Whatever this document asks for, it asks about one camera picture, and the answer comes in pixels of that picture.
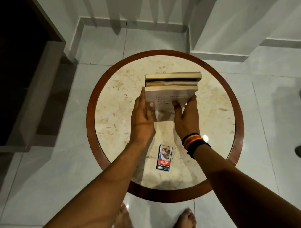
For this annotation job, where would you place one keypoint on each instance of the person's foot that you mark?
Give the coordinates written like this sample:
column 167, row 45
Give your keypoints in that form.
column 185, row 219
column 123, row 217

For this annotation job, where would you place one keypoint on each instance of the person's right foot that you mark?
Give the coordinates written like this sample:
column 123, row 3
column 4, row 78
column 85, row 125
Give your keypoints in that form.
column 185, row 219

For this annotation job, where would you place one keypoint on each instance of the dark wooden furniture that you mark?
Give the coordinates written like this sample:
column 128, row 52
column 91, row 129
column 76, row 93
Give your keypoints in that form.
column 21, row 70

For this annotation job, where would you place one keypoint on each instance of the person's left foot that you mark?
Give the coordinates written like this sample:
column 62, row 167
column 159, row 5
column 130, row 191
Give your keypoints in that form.
column 123, row 217

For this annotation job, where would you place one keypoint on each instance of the person's left hand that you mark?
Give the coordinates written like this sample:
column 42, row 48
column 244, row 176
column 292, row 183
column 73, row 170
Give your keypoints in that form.
column 141, row 122

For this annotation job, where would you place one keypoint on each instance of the thin yellow-edged book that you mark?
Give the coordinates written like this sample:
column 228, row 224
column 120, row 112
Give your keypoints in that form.
column 171, row 83

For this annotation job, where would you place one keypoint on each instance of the white cover book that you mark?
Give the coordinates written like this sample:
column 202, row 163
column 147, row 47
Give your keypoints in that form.
column 167, row 96

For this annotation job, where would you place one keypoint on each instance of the small dark object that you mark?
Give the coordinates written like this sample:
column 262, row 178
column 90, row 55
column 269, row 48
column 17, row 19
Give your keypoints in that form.
column 298, row 151

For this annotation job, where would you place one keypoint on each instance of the person's right forearm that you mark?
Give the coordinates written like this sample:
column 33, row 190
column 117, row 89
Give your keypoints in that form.
column 239, row 192

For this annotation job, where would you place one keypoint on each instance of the black red yellow striped wristband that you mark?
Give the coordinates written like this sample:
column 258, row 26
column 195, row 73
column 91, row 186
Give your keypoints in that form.
column 191, row 139

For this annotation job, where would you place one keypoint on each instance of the thick cream-paged book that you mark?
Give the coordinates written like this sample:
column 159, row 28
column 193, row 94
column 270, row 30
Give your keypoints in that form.
column 172, row 76

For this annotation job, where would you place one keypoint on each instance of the blue cigarette pack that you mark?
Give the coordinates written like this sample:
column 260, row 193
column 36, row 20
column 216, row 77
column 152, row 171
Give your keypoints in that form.
column 164, row 157

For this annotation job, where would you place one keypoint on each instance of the person's left thumb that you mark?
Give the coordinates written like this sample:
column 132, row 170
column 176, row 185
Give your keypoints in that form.
column 150, row 108

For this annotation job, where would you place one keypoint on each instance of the round wood-rimmed marble table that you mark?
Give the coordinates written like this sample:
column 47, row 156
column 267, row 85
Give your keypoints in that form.
column 211, row 112

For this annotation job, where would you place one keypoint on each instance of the person's right hand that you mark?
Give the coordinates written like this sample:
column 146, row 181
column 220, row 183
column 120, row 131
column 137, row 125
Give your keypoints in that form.
column 188, row 122

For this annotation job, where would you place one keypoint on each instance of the person's right thumb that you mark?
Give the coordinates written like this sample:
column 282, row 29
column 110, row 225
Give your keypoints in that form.
column 177, row 109

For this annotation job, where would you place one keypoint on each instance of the person's left forearm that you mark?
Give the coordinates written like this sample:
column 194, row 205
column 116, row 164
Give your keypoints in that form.
column 105, row 188

